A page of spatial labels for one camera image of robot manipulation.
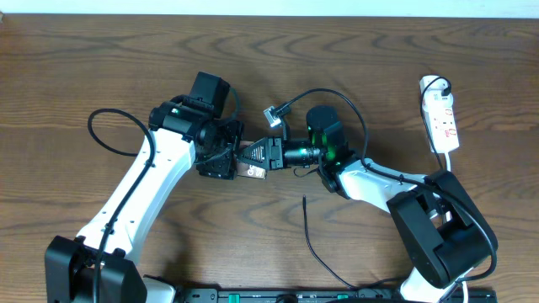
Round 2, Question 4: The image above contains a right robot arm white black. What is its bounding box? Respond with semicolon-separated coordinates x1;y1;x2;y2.
237;105;498;302

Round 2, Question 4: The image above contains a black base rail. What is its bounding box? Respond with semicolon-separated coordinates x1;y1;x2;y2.
174;287;498;303

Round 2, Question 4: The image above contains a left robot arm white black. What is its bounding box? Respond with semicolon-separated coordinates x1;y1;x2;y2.
45;72;243;302

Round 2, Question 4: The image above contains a black charger cable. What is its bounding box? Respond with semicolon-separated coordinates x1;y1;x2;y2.
302;76;453;291

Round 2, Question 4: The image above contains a white power strip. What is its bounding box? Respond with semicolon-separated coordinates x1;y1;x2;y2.
419;75;459;154

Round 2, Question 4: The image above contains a white power strip cord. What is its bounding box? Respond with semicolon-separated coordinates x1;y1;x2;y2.
443;151;470;303

